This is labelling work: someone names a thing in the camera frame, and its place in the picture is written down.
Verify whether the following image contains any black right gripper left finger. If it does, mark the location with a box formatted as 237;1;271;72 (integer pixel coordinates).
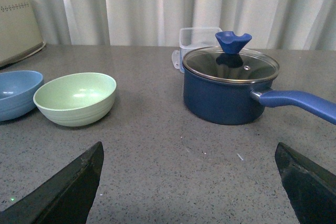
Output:
1;142;104;223

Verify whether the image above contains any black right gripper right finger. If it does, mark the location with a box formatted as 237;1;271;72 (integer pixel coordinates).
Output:
275;142;335;223

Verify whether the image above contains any green bowl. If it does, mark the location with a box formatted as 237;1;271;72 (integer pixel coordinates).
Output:
33;72;117;127

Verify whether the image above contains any blue bowl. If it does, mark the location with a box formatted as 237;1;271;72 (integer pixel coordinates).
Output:
1;70;44;121

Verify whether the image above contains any dark blue saucepan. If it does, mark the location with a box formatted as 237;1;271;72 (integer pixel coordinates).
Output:
183;70;335;125

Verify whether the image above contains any glass lid with blue knob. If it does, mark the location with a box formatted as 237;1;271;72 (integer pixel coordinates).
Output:
182;31;280;84

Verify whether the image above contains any cream toaster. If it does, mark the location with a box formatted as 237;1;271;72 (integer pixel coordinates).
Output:
0;0;46;67

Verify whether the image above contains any white curtain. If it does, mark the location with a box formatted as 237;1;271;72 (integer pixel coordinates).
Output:
31;0;335;50

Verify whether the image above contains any clear plastic food container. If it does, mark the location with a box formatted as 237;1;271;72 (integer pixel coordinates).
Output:
171;27;222;73

